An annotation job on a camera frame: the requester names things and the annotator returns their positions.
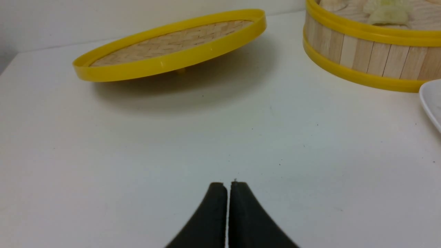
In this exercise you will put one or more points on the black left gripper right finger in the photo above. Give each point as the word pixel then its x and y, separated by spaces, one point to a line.
pixel 249 225

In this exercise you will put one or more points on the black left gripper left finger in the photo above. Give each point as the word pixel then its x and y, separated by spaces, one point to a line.
pixel 207 226

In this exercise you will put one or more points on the white square plate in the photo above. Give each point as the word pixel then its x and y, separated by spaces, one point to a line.
pixel 430 97

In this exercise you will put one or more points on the yellow rimmed bamboo steamer lid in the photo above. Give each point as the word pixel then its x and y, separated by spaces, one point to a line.
pixel 171 47

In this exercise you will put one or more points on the yellow rimmed bamboo steamer basket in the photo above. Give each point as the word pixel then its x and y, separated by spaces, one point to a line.
pixel 381 57

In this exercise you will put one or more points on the green dumpling basket centre lower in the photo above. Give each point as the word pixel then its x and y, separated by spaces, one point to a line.
pixel 389 14

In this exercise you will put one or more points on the green dumpling basket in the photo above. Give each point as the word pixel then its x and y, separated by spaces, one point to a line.
pixel 389 14
pixel 371 6

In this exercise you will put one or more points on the green dumpling basket centre upper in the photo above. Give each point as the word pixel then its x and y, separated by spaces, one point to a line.
pixel 371 6

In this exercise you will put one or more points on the white steamer liner paper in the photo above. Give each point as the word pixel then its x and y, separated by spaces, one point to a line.
pixel 425 14

